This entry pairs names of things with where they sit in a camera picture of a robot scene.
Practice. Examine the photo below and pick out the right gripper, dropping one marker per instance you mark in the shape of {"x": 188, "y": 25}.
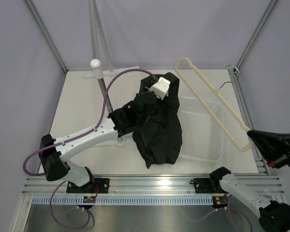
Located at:
{"x": 272, "y": 144}

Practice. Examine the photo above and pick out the white slotted cable duct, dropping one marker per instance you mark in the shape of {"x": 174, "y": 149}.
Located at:
{"x": 124, "y": 200}

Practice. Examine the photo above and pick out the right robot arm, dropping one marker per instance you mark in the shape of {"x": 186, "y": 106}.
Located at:
{"x": 272, "y": 215}

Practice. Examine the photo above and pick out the black pinstriped shirt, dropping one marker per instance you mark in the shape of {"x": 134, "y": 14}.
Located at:
{"x": 159, "y": 141}

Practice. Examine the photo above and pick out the white perforated plastic basket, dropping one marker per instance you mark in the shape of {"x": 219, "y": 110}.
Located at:
{"x": 203, "y": 139}

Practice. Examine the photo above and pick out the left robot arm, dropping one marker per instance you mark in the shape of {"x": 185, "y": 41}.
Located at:
{"x": 56, "y": 154}

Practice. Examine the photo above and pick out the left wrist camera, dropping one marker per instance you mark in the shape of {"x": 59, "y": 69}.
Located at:
{"x": 160, "y": 88}

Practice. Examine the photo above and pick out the grey clothes rack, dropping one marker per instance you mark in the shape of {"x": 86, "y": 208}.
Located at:
{"x": 97, "y": 72}

